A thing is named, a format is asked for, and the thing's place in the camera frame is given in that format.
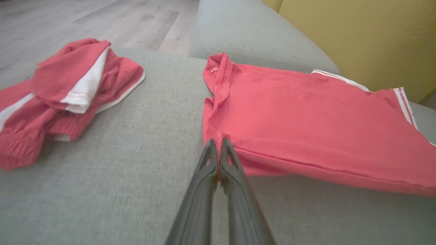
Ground grey sofa seat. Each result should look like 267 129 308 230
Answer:
0 47 436 245

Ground red shorts white stripes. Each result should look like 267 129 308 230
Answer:
0 37 145 171

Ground red basketball jersey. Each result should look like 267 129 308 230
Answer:
202 52 436 198

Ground yellow sofa cushion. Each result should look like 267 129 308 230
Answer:
262 0 436 103

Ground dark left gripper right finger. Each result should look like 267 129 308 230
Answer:
219 137 277 245

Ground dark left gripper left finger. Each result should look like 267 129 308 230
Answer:
165 139 219 245

